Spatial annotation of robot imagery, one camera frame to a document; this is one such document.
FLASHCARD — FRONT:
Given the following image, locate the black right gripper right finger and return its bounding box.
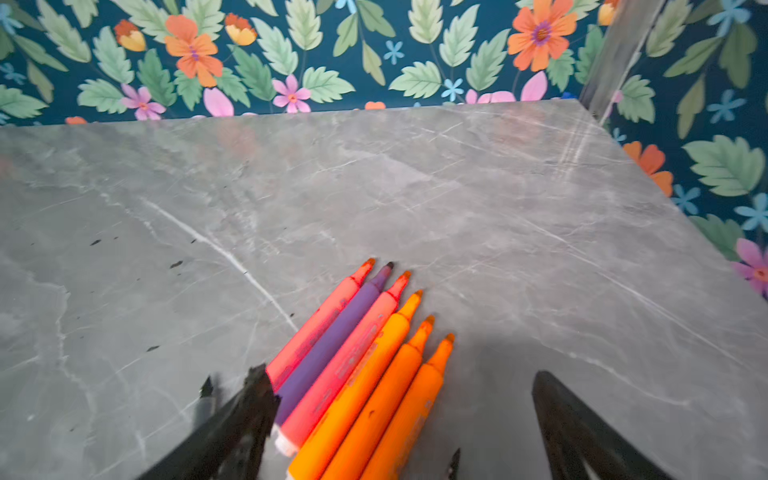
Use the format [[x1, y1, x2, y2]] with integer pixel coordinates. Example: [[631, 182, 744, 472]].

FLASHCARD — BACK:
[[532, 370, 671, 480]]

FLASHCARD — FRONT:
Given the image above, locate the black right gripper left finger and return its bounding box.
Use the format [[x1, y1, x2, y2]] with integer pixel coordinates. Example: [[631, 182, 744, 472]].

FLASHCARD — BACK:
[[139, 364, 280, 480]]

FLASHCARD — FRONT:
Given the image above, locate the purple highlighter pen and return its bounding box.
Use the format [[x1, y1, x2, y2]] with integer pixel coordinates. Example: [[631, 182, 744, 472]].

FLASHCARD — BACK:
[[274, 262, 394, 427]]

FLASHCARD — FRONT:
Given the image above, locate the pink red highlighter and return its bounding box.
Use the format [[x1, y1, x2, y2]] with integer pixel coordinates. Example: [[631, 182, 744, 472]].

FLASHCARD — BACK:
[[266, 258, 376, 392]]

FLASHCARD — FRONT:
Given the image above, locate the orange highlighter group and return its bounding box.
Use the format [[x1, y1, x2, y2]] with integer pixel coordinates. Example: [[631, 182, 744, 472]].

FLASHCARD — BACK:
[[361, 333, 455, 480]]

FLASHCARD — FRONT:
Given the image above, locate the brown cap beige marker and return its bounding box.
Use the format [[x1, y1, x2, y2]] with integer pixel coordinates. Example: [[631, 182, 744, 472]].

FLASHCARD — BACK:
[[192, 376, 217, 430]]

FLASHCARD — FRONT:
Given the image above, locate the dark brown marker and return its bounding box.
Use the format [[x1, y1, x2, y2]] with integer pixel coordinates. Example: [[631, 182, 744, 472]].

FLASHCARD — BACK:
[[445, 448, 461, 480]]

